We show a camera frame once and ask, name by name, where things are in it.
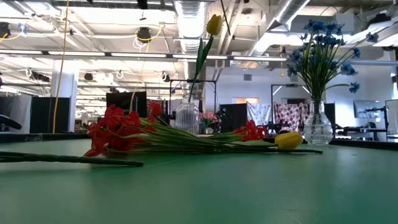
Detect black ceiling cable reel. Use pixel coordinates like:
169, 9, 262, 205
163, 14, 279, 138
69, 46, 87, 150
136, 26, 152, 44

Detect grey computer monitor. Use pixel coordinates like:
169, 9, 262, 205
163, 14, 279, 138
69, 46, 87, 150
353, 99, 382, 119

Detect white monitor back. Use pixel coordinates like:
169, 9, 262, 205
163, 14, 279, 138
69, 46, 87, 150
384, 98, 398, 136

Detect black screen panel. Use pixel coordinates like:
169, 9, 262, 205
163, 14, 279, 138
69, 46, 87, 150
105, 91, 149, 119

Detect long ceiling light strip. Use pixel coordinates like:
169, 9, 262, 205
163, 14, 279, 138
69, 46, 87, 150
0, 49, 289, 63

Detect black partition panel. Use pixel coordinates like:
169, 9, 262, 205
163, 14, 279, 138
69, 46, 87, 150
30, 96, 72, 134

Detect yellow artificial tulip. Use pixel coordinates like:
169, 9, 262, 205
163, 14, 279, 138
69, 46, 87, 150
187, 14, 224, 105
214, 131, 304, 151

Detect white patterned cloth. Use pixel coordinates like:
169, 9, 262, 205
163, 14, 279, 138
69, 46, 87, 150
246, 102, 272, 127

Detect clear round glass vase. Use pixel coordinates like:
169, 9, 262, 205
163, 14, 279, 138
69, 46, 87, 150
303, 99, 333, 146

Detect pink background flowers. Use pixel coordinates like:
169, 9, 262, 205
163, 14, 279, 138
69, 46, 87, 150
200, 111, 221, 134

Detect background desk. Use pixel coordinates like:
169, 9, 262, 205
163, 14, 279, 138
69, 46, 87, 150
331, 123, 398, 142

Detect black metal rack frame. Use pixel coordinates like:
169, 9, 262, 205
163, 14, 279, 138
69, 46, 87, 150
270, 83, 307, 125
169, 79, 218, 134

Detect black square panel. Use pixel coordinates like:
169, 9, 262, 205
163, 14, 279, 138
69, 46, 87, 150
219, 103, 249, 134

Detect yellow hanging cable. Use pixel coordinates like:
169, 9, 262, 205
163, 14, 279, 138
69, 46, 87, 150
52, 0, 70, 134

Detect red artificial flower bunch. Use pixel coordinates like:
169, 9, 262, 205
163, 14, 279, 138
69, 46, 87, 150
211, 119, 270, 142
83, 104, 323, 158

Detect white pillar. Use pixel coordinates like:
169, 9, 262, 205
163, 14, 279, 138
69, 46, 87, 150
51, 58, 78, 99

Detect slanted silver ceiling duct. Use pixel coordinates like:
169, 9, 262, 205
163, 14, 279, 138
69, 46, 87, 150
245, 0, 312, 68

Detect clear ribbed glass vase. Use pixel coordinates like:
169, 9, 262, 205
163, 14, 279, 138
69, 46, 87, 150
174, 95, 200, 135

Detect long green stem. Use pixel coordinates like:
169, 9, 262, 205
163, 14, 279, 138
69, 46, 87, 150
0, 151, 144, 167

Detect pink dotted cloth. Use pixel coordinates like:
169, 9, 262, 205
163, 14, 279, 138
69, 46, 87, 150
273, 101, 307, 131

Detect black cable loop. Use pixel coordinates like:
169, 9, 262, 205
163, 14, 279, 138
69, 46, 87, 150
0, 114, 23, 131

